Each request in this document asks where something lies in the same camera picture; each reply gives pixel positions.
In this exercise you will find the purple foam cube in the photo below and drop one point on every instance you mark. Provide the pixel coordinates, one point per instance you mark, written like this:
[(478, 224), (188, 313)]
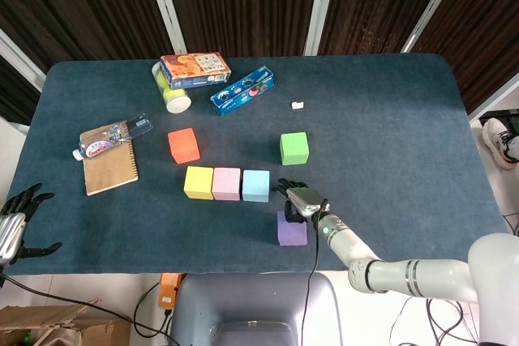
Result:
[(292, 234)]

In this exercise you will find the small white paper scrap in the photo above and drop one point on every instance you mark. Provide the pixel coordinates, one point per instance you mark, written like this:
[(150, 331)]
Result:
[(298, 105)]

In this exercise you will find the brown spiral notebook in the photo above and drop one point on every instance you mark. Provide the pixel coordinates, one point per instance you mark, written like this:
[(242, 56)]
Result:
[(109, 172)]

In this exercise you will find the orange device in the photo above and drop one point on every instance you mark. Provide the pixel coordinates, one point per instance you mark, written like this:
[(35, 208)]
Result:
[(168, 291)]

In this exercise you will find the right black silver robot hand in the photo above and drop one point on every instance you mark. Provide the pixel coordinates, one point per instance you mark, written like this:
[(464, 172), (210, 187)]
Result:
[(306, 200)]

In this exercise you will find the pink foam cube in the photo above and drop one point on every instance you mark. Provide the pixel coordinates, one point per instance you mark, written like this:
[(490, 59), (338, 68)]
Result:
[(227, 184)]

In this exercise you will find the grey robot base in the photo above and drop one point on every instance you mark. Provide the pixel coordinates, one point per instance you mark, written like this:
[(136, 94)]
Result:
[(255, 305)]

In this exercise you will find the clear plastic water bottle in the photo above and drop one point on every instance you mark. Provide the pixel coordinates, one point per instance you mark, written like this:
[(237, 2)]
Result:
[(109, 139)]

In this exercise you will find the yellow foam cube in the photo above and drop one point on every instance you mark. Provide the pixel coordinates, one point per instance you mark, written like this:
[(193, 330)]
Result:
[(198, 183)]

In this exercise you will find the black box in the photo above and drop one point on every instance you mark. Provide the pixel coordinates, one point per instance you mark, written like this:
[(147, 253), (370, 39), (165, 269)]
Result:
[(500, 116)]

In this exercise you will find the orange foam cube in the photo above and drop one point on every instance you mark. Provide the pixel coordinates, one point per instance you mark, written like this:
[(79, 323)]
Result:
[(184, 145)]

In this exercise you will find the blue Oreo cookie box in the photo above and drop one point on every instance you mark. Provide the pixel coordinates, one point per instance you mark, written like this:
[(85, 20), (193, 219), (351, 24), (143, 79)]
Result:
[(243, 90)]

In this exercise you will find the white sneaker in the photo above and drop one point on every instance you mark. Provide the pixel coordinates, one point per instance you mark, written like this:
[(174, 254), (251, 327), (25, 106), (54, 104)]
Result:
[(500, 143)]

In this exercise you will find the orange blue cracker box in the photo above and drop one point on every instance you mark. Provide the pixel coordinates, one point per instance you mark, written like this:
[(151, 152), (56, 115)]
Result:
[(194, 69)]

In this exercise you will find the yellow-green canister white lid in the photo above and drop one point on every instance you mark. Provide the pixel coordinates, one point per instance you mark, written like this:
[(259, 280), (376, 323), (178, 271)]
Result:
[(176, 101)]

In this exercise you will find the light blue foam cube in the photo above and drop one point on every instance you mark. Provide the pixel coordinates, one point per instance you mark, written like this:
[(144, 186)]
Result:
[(256, 186)]

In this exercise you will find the brown cardboard box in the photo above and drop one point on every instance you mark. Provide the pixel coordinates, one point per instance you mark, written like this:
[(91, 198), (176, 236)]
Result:
[(81, 330)]

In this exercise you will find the dark teal table cloth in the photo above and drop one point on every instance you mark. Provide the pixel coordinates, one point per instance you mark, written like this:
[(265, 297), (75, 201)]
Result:
[(385, 139)]

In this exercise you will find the white partition frame post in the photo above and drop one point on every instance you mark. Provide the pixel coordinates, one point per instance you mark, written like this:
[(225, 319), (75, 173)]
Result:
[(496, 99), (322, 5), (20, 60), (436, 5), (166, 5)]

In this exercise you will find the green foam cube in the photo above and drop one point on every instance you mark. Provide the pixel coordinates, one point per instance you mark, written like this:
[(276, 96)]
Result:
[(294, 148)]

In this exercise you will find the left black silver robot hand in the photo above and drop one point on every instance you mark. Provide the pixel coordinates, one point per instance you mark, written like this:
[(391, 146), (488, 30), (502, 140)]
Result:
[(10, 230)]

